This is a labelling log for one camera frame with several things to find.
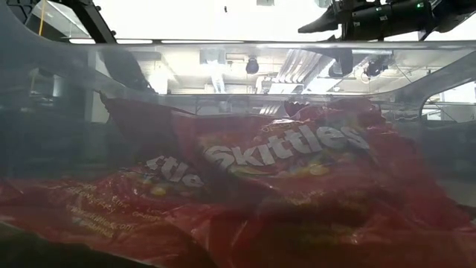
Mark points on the red Skittles bag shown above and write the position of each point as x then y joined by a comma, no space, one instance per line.
93,208
297,156

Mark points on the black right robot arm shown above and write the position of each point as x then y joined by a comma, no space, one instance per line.
453,11

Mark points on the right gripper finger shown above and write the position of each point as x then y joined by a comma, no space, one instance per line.
342,63
327,22

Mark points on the clear plastic bin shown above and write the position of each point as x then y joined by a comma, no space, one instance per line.
44,130

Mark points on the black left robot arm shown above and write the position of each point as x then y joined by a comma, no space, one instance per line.
89,18

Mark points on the black ceiling-hung fixture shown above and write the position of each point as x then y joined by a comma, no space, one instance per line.
375,67
252,66

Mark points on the long ceiling light strip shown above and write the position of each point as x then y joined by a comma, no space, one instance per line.
134,41
201,41

